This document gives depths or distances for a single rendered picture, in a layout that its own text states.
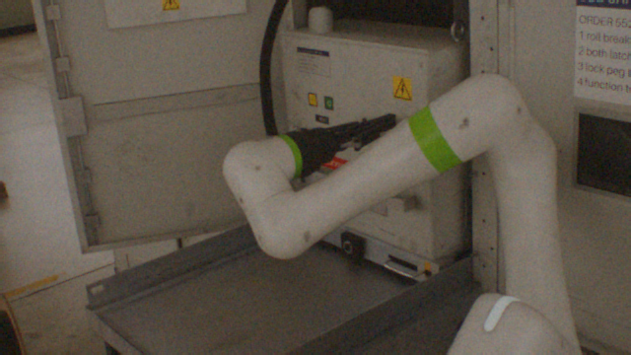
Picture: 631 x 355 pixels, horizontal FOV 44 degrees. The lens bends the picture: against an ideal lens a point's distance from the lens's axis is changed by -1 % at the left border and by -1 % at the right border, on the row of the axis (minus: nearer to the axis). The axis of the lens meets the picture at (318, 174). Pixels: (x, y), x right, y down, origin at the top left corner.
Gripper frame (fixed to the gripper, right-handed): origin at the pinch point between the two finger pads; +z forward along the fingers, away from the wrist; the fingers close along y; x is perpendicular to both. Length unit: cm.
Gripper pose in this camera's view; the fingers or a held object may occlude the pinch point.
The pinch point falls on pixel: (382, 123)
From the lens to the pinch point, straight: 168.5
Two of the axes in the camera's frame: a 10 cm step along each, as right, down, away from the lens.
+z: 7.5, -2.9, 5.9
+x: -0.8, -9.4, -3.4
